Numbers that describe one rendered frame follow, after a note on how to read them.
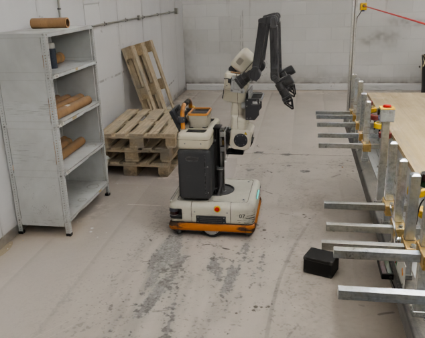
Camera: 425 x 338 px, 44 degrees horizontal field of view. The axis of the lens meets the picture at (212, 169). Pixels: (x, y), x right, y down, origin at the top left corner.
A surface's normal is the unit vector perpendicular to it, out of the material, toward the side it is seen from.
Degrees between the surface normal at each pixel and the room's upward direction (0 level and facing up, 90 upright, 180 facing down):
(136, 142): 90
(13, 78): 90
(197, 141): 90
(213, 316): 0
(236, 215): 90
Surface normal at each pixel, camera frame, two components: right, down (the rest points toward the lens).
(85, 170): -0.16, 0.33
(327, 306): -0.03, -0.95
